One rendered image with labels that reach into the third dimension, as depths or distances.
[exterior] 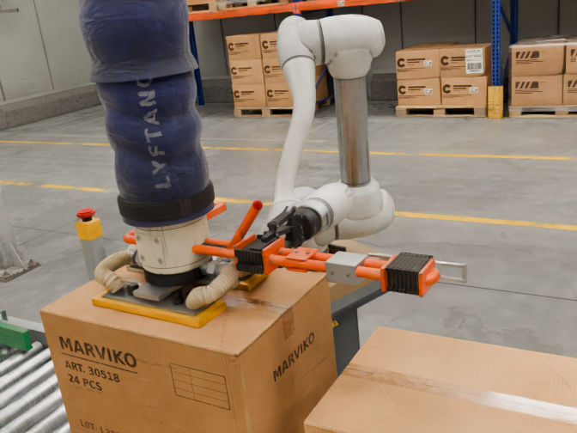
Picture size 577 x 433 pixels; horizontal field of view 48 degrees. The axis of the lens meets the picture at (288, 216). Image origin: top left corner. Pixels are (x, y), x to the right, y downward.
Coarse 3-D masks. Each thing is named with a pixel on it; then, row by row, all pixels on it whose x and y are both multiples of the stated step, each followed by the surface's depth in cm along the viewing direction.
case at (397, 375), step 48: (384, 336) 153; (432, 336) 151; (336, 384) 136; (384, 384) 135; (432, 384) 133; (480, 384) 131; (528, 384) 130; (576, 384) 128; (336, 432) 123; (384, 432) 120; (432, 432) 119; (480, 432) 118; (528, 432) 116; (576, 432) 115
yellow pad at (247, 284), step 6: (246, 276) 158; (252, 276) 159; (258, 276) 159; (264, 276) 160; (240, 282) 156; (246, 282) 156; (252, 282) 156; (258, 282) 158; (234, 288) 157; (240, 288) 156; (246, 288) 155; (252, 288) 156
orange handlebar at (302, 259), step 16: (224, 208) 177; (128, 240) 160; (208, 240) 152; (224, 256) 145; (272, 256) 138; (288, 256) 136; (304, 256) 135; (320, 256) 136; (368, 272) 126; (432, 272) 122
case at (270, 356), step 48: (96, 288) 167; (192, 288) 161; (288, 288) 155; (48, 336) 160; (96, 336) 150; (144, 336) 141; (192, 336) 137; (240, 336) 135; (288, 336) 146; (96, 384) 157; (144, 384) 147; (192, 384) 138; (240, 384) 131; (288, 384) 147; (96, 432) 164; (144, 432) 153; (192, 432) 144; (240, 432) 136; (288, 432) 149
